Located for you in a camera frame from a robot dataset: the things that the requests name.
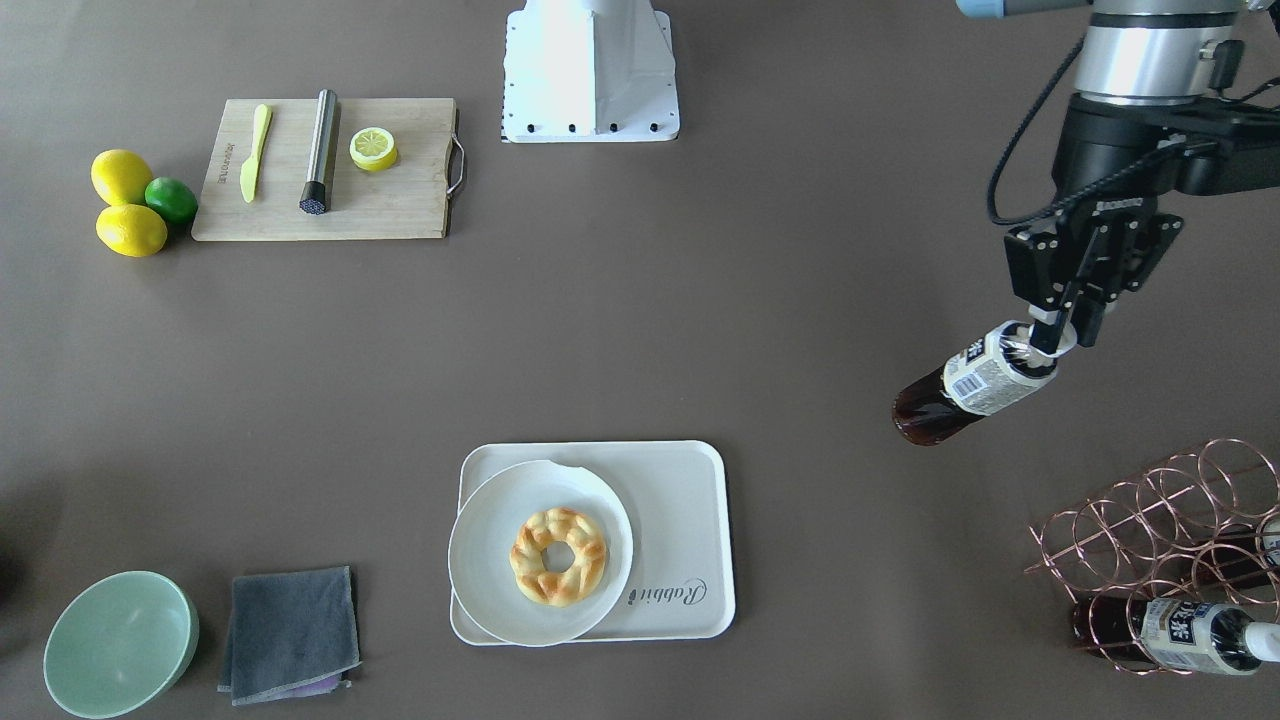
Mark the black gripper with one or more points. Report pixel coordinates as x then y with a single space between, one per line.
1108 150

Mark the tea bottle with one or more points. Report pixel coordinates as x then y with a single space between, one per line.
990 374
1170 634

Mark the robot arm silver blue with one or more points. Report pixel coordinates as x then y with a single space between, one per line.
1150 53

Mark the cream rabbit tray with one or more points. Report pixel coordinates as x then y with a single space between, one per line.
680 584

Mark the white round plate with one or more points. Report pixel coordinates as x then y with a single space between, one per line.
486 528

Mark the wooden cutting board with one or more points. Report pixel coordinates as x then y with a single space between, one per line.
408 201

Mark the half lemon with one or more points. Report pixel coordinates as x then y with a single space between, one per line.
373 149

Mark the yellow plastic knife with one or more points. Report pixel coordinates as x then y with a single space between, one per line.
250 168

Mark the grey folded cloth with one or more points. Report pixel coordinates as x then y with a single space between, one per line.
290 635

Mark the green lime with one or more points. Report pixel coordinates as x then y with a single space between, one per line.
172 199

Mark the whole yellow lemon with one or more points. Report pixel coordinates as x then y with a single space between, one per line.
120 177

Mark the mint green bowl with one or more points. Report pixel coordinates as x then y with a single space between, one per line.
120 644

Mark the copper wire bottle rack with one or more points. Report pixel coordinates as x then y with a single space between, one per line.
1200 525

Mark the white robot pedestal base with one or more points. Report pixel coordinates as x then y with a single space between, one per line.
589 72

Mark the braided ring bread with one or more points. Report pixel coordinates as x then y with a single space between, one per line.
558 557

